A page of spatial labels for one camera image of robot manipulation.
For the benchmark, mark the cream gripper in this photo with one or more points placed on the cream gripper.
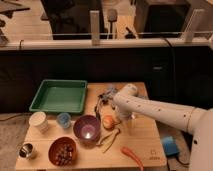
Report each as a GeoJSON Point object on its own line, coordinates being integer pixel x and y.
{"type": "Point", "coordinates": [130, 123]}

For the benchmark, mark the fork with white handle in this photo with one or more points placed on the fork with white handle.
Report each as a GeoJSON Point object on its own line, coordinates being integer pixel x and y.
{"type": "Point", "coordinates": [117, 123]}

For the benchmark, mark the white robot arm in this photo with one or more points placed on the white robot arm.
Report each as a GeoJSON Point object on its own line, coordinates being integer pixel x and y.
{"type": "Point", "coordinates": [195, 121]}

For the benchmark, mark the orange apple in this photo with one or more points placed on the orange apple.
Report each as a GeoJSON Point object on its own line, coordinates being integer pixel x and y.
{"type": "Point", "coordinates": [108, 122]}

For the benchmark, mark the orange carrot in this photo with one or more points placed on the orange carrot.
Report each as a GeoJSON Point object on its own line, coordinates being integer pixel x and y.
{"type": "Point", "coordinates": [128, 152]}

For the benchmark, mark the purple bowl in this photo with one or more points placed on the purple bowl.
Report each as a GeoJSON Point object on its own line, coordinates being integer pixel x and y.
{"type": "Point", "coordinates": [87, 128]}

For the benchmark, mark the small blue cup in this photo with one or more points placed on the small blue cup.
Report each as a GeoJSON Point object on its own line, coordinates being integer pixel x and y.
{"type": "Point", "coordinates": [64, 120]}

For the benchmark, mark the green plastic tray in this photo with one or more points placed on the green plastic tray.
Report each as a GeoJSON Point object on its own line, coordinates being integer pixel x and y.
{"type": "Point", "coordinates": [56, 96]}

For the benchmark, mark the red bowl with beads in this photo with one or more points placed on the red bowl with beads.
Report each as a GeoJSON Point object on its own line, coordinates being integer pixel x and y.
{"type": "Point", "coordinates": [62, 152]}

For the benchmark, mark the white paper cup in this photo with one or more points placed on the white paper cup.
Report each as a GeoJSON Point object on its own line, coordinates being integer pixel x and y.
{"type": "Point", "coordinates": [39, 121]}

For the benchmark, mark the small metal cup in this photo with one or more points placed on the small metal cup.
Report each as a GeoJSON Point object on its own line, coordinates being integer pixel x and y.
{"type": "Point", "coordinates": [27, 151]}

